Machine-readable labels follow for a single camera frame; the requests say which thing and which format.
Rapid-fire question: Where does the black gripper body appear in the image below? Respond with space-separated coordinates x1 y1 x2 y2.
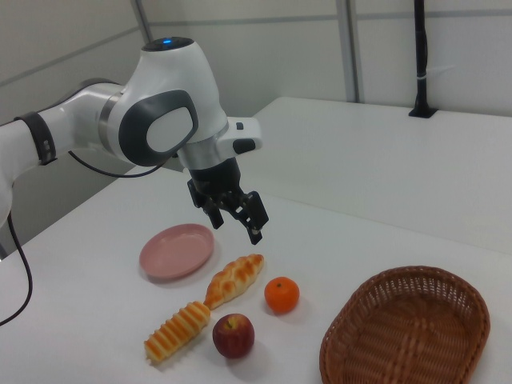
186 157 243 210

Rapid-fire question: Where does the braided toy bread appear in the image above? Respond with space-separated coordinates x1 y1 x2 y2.
203 253 265 311

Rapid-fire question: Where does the orange toy mandarin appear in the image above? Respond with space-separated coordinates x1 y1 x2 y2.
263 275 301 315

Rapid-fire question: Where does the red toy apple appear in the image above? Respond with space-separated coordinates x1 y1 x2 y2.
211 313 256 359

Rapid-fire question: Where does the ridged toy bread roll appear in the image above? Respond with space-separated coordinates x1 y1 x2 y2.
143 300 211 365

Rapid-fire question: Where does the pink plate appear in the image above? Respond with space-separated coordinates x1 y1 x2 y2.
138 222 215 280

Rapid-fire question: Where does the brown woven basket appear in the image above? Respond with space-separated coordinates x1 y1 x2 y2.
319 266 491 384

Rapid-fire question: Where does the black pole with base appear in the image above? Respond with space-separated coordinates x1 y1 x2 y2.
408 0 438 119

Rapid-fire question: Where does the grey slanted partition post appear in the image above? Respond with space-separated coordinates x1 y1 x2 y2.
130 0 152 43

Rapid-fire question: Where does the grey upright partition post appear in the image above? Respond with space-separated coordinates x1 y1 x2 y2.
341 0 366 103

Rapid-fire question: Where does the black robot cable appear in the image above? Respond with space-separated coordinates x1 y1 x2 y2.
0 147 179 327

